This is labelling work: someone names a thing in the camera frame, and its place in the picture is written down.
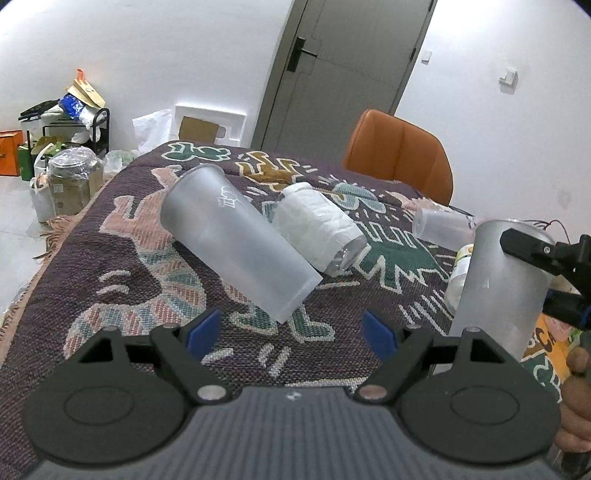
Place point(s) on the white light switch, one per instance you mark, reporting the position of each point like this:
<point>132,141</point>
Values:
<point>426,56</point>

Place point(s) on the grey door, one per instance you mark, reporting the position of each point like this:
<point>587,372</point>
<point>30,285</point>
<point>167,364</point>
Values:
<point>351,60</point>

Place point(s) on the brown cardboard piece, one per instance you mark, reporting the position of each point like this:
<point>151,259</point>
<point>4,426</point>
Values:
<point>196,129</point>

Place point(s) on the white wall socket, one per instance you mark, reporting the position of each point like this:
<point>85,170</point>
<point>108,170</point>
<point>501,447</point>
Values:
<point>508,76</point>

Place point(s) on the white bottle with yellow label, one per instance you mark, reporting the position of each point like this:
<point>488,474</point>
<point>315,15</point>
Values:
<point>457,281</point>

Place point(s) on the white foam packing tray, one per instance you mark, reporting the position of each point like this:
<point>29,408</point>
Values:
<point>233,124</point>

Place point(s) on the person's right hand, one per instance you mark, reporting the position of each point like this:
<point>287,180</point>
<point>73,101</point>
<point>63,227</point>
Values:
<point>575,415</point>

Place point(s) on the small white bag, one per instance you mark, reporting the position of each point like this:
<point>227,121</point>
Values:
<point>40,203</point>

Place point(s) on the blue and white packet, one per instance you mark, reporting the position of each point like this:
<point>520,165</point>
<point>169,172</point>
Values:
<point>73,107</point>

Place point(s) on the plastic wrapped jar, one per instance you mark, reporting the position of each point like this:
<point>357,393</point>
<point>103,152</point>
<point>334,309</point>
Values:
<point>74,180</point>

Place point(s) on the small clear plastic cup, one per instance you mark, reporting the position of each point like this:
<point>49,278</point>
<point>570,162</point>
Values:
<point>438,227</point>

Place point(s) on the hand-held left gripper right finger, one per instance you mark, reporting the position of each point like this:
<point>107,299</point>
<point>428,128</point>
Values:
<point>378,334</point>

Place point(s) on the black shelf rack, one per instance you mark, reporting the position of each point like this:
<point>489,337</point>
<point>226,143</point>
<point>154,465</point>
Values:
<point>99,134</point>

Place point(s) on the brown paper bag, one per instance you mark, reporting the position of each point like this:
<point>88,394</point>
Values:
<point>87,92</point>

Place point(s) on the white plastic bag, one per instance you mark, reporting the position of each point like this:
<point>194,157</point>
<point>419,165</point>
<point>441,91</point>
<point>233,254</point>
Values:
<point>152,131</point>

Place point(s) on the clear plastic bag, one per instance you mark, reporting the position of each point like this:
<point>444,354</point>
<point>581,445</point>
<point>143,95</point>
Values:
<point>121,160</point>

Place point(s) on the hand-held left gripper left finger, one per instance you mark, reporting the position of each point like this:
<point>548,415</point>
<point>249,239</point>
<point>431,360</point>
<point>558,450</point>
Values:
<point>205,331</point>

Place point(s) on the large frosted plastic cup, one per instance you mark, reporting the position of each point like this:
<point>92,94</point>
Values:
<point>231,240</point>

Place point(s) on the printed woven blanket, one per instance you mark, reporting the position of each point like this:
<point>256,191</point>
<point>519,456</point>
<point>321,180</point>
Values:
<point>115,277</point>

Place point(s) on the orange box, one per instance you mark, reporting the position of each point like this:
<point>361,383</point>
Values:
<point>10,154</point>

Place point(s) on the green box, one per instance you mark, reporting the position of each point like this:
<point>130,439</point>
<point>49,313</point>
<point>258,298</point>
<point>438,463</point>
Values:
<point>25,161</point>

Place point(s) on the orange chair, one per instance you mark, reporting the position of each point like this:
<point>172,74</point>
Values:
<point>397,152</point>

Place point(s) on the white wrapped plastic cup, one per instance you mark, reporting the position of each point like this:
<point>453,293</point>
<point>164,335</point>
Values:
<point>314,226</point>

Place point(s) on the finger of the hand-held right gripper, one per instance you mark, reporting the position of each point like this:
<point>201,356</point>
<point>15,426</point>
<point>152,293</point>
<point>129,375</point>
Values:
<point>570,309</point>
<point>545,251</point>

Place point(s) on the tall grey frosted cup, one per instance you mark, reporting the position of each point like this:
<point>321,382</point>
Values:
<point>494,295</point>

